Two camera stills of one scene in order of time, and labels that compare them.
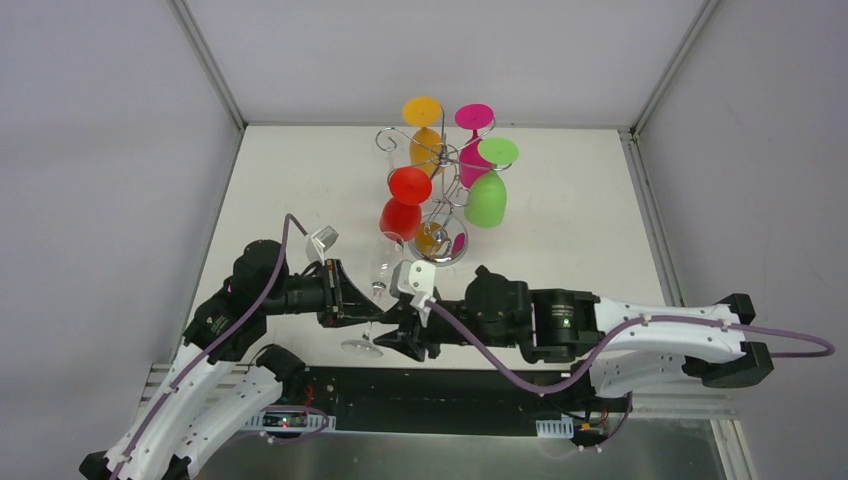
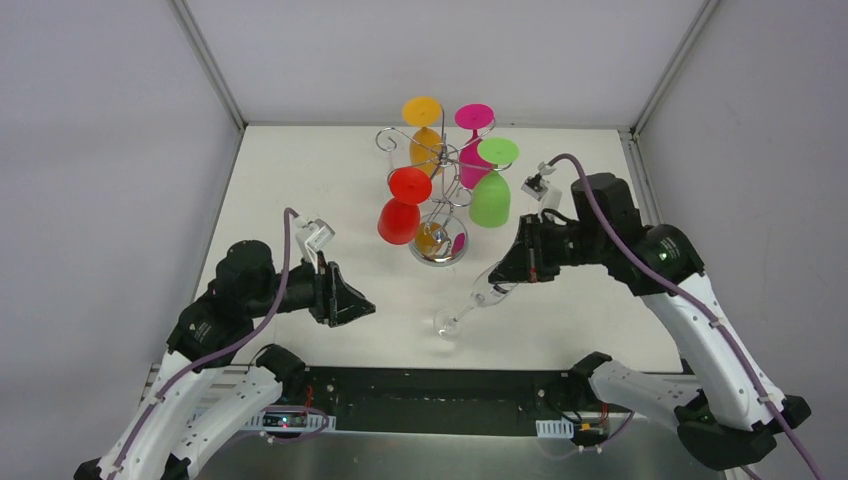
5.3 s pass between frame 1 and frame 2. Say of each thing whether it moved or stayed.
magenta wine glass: stayed
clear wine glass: moved
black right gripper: moved
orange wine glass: stayed
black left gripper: stayed
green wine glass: stayed
